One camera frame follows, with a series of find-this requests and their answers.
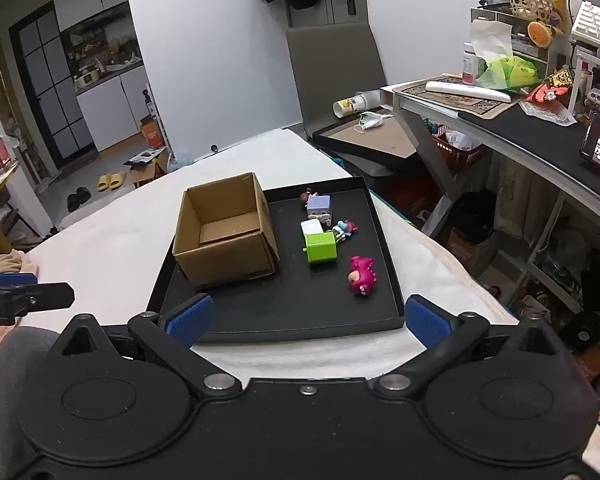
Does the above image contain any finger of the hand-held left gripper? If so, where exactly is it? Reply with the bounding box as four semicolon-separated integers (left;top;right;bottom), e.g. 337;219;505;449
0;271;39;287
0;282;76;327

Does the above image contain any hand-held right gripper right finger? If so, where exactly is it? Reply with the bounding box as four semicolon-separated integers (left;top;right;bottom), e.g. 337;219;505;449
374;294;567;402

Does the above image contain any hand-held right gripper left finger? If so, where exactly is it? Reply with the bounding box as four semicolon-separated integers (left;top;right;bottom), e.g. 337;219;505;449
50;294;243;402

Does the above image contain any brown cardboard box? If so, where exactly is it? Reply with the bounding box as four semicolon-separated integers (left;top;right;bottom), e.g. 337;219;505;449
172;172;281;290

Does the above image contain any pink dinosaur figure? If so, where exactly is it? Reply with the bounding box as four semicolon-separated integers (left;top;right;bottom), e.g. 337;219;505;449
348;255;376;297

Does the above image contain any black shallow tray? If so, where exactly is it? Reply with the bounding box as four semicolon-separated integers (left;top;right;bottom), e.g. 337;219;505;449
145;176;406;345

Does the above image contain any blue smurf figure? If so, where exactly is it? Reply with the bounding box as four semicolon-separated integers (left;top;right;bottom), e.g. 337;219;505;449
331;219;359;244

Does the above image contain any green cube toy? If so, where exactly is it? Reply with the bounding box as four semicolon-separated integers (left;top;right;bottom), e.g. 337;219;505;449
304;231;340;267

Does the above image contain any black bag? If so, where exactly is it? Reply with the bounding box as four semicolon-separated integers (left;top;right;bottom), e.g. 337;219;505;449
449;189;497;247

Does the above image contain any open cardboard box with flaps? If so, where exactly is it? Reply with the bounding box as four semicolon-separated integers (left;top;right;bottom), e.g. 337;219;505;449
124;149;172;189

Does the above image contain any black fan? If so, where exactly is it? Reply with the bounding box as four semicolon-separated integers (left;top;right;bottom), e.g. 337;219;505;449
559;309;600;353

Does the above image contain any purple cube toy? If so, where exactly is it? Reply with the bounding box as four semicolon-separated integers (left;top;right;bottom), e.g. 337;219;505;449
306;194;337;226

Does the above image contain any red plastic basket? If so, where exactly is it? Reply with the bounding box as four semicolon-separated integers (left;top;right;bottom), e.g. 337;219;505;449
434;126;487;174

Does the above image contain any black tray with brown inside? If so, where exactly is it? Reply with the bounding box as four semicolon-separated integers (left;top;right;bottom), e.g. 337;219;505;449
312;107;422;167

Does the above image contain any orange carton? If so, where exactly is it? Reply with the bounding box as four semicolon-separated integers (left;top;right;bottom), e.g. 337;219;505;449
139;115;167;149

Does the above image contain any black framed sliding door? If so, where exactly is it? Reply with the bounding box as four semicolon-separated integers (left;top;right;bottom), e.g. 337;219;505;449
9;2;100;162

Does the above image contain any white kitchen cabinet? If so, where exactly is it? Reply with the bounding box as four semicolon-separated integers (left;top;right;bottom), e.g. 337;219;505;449
50;0;153;153

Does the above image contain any white face mask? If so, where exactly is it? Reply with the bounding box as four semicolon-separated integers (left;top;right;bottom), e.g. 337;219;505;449
356;112;394;134

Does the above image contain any black topped desk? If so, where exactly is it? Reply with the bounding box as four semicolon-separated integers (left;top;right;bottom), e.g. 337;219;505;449
380;77;600;321

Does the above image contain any patterned table mat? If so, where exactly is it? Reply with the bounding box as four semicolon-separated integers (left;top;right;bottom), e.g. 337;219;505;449
392;79;525;120

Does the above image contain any yellow-capped bottle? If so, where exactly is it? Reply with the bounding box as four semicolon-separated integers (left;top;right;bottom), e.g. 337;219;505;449
333;92;369;119

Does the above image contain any white remote control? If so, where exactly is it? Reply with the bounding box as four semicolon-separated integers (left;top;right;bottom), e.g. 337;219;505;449
425;80;512;104

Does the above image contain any white snack packet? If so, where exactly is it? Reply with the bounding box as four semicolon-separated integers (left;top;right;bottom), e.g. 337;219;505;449
519;100;579;127

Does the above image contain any white bottle with red label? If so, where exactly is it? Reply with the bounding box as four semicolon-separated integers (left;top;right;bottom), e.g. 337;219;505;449
461;42;482;86

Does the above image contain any green plastic bag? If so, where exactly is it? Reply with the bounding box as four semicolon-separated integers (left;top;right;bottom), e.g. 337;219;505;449
477;55;539;92

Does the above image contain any red snack packet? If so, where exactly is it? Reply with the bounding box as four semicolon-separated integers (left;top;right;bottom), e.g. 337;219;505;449
525;67;576;106

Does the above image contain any grey chair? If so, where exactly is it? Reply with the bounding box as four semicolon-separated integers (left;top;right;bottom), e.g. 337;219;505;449
286;22;387;137

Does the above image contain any white desk shelf riser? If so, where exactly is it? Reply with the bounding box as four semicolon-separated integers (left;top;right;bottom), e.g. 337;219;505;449
567;40;600;117

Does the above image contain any white tissue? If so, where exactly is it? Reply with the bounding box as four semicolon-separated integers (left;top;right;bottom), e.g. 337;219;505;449
469;18;514;59

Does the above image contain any grey desk drawer organizer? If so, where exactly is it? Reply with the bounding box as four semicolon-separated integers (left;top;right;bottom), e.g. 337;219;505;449
470;4;557;62

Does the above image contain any orange round plush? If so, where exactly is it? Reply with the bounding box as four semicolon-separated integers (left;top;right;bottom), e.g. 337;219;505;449
527;20;554;49

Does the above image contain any wicker basket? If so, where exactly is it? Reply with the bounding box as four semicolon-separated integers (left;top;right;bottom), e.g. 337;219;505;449
507;0;554;24

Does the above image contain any white keyboard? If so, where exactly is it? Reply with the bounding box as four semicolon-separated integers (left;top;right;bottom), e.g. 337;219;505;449
570;0;600;55

